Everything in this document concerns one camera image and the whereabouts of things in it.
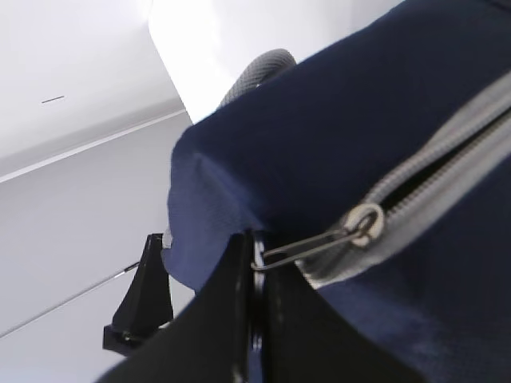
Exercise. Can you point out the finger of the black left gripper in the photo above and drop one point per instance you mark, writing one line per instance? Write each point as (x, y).
(146, 306)

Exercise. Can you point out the navy blue lunch bag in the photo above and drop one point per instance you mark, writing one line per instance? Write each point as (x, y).
(411, 113)

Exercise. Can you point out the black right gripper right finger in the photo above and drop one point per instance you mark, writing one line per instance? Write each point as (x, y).
(305, 340)

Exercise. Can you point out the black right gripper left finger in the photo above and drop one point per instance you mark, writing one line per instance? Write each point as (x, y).
(208, 340)

